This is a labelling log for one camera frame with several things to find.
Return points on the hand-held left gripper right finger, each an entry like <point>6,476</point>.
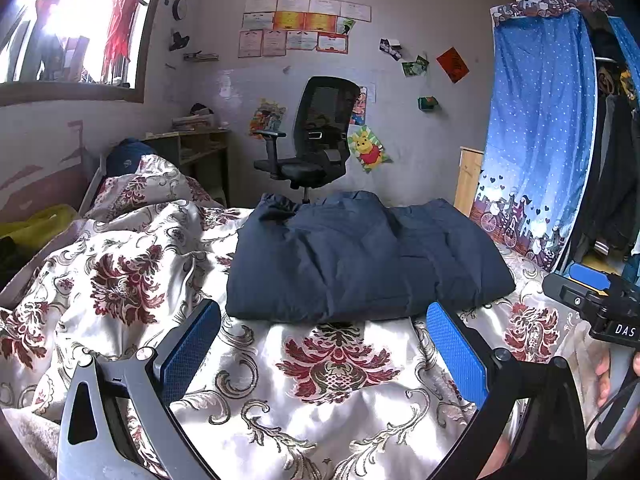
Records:
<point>457,355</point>

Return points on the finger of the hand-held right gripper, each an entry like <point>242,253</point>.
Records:
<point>565,290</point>
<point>590,275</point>

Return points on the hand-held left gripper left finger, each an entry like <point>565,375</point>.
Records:
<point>192,350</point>

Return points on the navy padded jacket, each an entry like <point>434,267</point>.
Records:
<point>360,260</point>

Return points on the dark hanging clothes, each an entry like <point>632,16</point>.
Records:
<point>615,170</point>

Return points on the person's right hand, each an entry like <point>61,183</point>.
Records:
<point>605,380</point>

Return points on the floral satin bedspread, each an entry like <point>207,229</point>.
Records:
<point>325,410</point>

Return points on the light wooden board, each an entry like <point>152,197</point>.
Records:
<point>470,180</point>

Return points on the blue dotted curtain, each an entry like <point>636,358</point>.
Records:
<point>540,110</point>
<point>627,45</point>

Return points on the beige fleece bed sheet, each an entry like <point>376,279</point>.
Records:
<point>25,445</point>

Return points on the yellow-green cloth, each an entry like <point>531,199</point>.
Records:
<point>40,225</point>

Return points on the dark blue bag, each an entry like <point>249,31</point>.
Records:
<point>130,157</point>

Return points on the wooden shelf desk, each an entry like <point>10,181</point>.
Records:
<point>200,147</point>

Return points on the black cloth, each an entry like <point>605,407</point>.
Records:
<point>7,260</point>

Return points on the pile of papers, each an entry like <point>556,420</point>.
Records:
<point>195,119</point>

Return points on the small green hanging box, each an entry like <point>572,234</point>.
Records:
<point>428,103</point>

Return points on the black office chair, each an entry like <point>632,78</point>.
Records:
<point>325,110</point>

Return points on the red hanging garment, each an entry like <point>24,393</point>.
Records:
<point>120,25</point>

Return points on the window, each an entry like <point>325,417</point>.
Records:
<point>75,20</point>

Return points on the yellow bear wall poster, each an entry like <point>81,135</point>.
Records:
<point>369,147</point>

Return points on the colourful cartoon wall poster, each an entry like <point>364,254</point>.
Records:
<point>267,117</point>

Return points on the red paper wall square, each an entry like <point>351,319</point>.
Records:
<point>452,64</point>

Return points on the anime wall poster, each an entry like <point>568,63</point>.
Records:
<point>359,107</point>

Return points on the green wall photo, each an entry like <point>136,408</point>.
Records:
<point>415,66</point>

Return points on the small wall shelf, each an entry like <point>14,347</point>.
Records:
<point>200,56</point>

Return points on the black and white wall photo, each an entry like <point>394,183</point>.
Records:
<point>390,49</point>

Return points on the black wall hook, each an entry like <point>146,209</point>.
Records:
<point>178,41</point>

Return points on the round wall clock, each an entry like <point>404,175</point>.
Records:
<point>180,8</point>

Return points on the group of wall certificates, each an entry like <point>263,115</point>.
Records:
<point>300,25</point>

